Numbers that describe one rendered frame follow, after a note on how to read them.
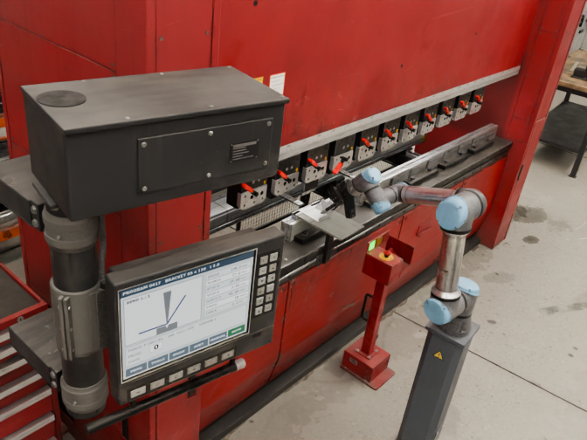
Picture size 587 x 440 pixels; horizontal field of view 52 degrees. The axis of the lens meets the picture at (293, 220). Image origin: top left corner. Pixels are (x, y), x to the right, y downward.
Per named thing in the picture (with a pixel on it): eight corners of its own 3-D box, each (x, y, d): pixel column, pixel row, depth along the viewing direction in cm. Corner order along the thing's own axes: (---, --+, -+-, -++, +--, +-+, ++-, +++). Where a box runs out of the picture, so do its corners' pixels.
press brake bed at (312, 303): (183, 470, 272) (187, 328, 231) (153, 443, 283) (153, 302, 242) (479, 244, 477) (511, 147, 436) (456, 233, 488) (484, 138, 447)
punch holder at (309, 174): (304, 184, 270) (308, 150, 262) (290, 177, 275) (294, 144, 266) (325, 175, 280) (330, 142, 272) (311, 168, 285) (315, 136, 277)
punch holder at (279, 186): (273, 197, 256) (278, 161, 248) (259, 189, 261) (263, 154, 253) (297, 188, 267) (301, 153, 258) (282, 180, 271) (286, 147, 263)
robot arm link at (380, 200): (400, 203, 255) (389, 181, 257) (383, 210, 248) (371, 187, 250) (389, 210, 261) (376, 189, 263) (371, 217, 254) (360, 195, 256)
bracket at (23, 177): (37, 233, 133) (35, 205, 129) (-15, 191, 146) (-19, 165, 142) (181, 184, 160) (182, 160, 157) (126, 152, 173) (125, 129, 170)
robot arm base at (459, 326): (476, 325, 262) (482, 307, 257) (462, 342, 251) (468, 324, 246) (444, 309, 269) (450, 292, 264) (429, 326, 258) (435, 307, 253)
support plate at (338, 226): (341, 241, 268) (341, 239, 267) (296, 216, 282) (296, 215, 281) (364, 228, 280) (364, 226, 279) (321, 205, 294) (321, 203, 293)
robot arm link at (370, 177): (374, 185, 248) (365, 167, 250) (357, 195, 257) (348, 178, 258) (386, 181, 253) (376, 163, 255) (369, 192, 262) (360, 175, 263)
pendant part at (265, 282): (119, 409, 143) (113, 286, 125) (99, 376, 151) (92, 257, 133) (273, 343, 168) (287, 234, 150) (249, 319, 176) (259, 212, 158)
